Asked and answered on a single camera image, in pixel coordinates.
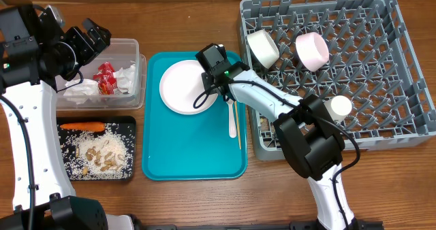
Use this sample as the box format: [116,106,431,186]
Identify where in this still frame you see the pink plate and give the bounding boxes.
[159,60,217,115]

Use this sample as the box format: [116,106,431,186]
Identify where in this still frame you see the white tissue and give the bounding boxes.
[63,79,99,105]

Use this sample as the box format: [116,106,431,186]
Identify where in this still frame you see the red snack wrapper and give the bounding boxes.
[93,62,117,95]

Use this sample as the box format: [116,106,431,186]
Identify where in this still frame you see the white napkin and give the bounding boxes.
[113,64,136,94]

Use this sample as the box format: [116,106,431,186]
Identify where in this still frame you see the white plastic fork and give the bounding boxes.
[226,98,237,138]

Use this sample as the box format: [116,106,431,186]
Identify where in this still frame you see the cream bowl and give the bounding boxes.
[247,30,279,69]

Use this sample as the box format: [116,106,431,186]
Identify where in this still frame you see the orange carrot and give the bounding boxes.
[60,122,105,132]

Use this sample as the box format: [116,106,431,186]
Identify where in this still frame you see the bowl with food scraps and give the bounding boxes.
[295,32,330,71]

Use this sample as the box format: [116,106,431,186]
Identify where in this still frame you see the white small cup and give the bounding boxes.
[324,95,352,122]

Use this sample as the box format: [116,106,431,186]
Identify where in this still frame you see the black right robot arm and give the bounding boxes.
[193,44,359,229]

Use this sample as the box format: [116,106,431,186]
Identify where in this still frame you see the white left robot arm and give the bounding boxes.
[1,4,142,229]

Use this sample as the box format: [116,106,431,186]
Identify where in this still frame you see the wooden chopstick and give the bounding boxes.
[234,101,242,150]

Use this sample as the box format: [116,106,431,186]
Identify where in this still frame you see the clear plastic bin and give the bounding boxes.
[56,38,146,111]

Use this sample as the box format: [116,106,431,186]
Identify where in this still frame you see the teal plastic tray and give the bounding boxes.
[142,52,248,180]

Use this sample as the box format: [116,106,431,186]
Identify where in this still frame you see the black tray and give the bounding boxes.
[56,116,137,183]

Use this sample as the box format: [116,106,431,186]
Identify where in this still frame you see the spilled rice and peanuts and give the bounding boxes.
[59,122,136,181]

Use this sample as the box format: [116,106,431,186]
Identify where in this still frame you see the grey dish rack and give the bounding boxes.
[239,0,435,150]

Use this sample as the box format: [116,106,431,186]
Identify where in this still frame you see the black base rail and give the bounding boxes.
[142,221,324,230]

